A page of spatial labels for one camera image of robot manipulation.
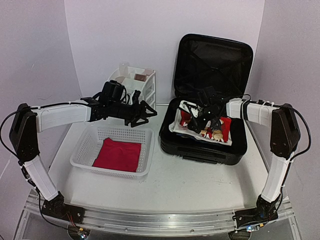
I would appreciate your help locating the square bronze compact case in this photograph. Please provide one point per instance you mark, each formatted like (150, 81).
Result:
(140, 77)

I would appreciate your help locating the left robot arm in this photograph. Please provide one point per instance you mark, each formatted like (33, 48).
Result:
(29, 121)

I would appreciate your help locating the small pink square box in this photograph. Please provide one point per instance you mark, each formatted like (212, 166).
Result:
(148, 72)

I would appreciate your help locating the magenta cloth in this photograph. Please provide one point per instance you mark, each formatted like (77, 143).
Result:
(118, 155)

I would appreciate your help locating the octagonal beige powder jar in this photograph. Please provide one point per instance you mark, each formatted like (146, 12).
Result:
(120, 79)

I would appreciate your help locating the white plastic drawer organizer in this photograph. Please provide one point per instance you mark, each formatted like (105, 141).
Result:
(147, 88)

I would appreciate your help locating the red patterned garment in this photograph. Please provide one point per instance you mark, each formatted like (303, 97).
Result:
(216, 126)

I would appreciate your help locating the black ribbed hard-shell suitcase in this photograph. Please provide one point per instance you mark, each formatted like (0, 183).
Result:
(209, 71)

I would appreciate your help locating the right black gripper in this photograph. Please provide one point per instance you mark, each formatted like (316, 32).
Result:
(197, 124)

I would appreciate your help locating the white garment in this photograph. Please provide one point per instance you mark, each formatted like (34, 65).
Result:
(222, 137)

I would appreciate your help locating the white perforated plastic basket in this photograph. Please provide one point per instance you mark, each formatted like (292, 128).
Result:
(91, 140)

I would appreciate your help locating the translucent pink cylindrical container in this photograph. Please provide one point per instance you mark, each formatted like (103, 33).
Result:
(124, 69)

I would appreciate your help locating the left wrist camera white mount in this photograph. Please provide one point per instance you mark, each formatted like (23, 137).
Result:
(135, 97)

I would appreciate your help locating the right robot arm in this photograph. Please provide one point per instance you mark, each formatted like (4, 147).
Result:
(284, 138)

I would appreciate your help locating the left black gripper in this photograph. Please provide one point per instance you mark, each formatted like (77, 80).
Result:
(137, 114)

